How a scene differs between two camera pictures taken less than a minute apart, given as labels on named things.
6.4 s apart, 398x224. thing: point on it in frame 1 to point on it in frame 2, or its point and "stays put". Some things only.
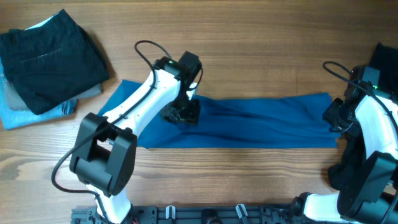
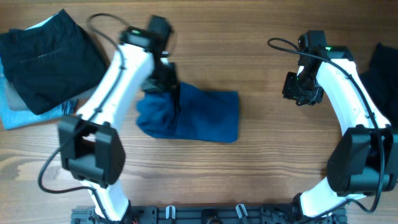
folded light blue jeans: x=10 y=118 stays put
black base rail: x=286 y=214 stays put
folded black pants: x=51 y=61 stays put
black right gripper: x=333 y=115 to x=298 y=91
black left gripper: x=181 y=113 to x=166 y=82
